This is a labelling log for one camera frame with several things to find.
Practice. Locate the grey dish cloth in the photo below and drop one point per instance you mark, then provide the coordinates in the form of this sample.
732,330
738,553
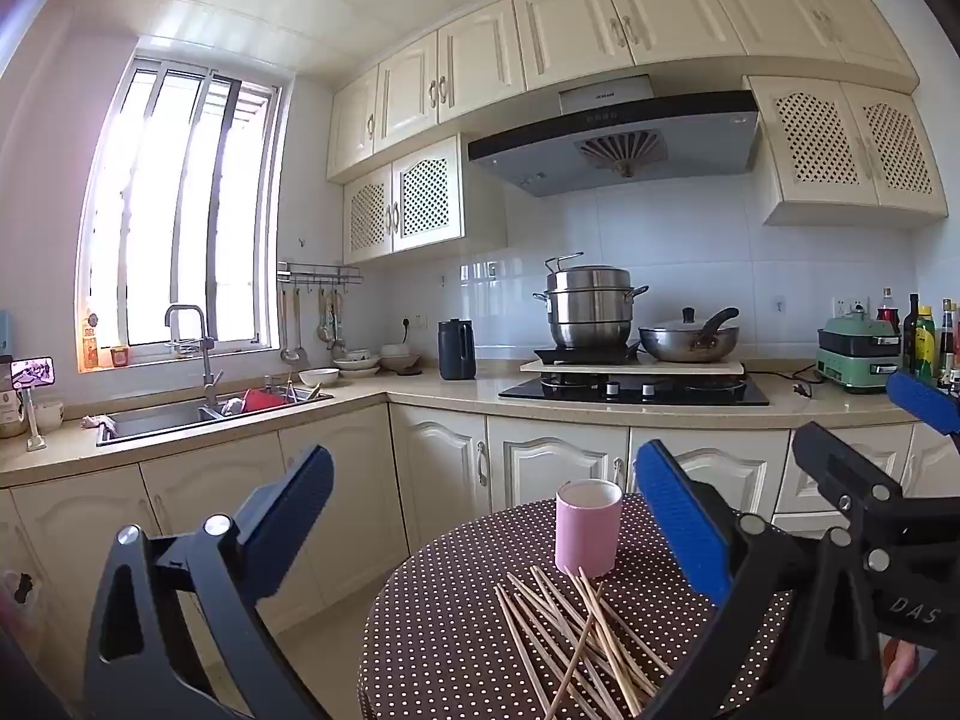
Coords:
101,424

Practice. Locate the grey range hood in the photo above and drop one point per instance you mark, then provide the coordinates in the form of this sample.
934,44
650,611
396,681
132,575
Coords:
615,142

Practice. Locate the cream lower kitchen cabinets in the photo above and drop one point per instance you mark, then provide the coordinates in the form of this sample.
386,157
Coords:
555,457

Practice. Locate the kitchen window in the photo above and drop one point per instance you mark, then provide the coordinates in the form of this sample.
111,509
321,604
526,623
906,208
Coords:
180,240

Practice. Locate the cream upper wall cabinets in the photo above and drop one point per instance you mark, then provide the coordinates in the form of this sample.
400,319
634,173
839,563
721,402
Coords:
562,30

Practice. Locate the yellow green bottle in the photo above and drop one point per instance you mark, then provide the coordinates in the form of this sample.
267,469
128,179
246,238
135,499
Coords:
926,345

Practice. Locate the red cap bottle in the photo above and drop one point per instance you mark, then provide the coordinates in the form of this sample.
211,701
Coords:
888,315

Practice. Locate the white mug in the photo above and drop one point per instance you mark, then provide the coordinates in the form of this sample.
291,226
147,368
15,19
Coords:
49,417

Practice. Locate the pile of wooden chopsticks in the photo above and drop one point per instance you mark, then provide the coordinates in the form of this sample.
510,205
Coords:
585,626

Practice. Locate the stacked white bowls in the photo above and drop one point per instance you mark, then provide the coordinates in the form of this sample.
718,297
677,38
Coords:
399,358

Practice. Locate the wide lattice door wall cabinet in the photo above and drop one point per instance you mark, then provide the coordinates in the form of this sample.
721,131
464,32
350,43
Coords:
847,142

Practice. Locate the white phone stand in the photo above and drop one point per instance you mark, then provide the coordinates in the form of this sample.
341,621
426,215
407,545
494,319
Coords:
34,427

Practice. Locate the red plastic basin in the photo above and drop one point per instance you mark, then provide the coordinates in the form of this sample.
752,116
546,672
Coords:
262,399

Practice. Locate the dark blue kettle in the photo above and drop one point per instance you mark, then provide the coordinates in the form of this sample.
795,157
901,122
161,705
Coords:
456,352

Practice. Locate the stack of white bowls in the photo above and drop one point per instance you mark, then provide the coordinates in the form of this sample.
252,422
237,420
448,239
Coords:
358,366

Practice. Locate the pink cup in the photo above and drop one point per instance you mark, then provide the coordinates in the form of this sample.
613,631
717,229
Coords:
589,540

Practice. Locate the small jar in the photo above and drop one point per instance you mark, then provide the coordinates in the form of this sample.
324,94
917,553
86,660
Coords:
119,357

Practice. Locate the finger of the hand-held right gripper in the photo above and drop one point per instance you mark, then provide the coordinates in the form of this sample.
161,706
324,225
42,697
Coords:
922,399
829,457

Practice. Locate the small lattice door wall cabinet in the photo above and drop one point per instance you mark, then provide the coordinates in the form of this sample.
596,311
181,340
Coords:
424,199

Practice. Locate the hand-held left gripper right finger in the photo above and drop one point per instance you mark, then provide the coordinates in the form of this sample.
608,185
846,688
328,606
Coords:
679,525

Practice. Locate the dark glass bottle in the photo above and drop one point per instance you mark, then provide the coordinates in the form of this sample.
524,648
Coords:
911,337

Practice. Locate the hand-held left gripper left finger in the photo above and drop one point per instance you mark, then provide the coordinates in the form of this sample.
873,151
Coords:
300,510

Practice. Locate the round polka-dot table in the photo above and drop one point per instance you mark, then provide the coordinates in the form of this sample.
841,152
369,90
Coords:
450,615

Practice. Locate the white bowl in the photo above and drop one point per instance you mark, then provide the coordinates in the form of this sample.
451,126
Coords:
319,377

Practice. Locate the metal wall utensil rack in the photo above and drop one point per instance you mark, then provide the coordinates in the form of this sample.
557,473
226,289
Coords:
319,274

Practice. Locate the orange bottle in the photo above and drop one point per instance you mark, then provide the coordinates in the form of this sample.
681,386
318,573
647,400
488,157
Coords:
90,345

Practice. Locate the hanging kitchen utensils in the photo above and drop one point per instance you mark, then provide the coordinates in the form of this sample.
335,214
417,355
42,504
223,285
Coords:
332,322

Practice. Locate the person's right hand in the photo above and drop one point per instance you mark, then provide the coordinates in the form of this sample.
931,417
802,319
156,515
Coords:
900,671

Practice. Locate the steel wok with lid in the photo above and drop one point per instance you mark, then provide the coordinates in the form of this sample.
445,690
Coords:
686,341

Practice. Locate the black gas hob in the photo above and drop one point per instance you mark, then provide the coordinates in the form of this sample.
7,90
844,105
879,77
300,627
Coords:
585,390

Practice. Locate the metal sink faucet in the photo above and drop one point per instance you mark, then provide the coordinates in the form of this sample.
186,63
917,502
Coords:
210,375

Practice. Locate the dark sauce bottle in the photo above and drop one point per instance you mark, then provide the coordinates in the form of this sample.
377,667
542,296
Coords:
946,345

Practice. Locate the green electric grill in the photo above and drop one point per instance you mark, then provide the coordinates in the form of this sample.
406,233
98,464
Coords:
855,356

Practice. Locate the stainless steel steamer pot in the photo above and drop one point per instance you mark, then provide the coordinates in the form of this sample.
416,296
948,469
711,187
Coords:
589,307

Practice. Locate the smartphone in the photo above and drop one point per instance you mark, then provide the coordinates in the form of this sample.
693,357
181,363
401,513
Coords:
34,373

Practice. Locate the stainless steel sink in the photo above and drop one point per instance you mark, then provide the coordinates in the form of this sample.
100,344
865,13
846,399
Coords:
165,420

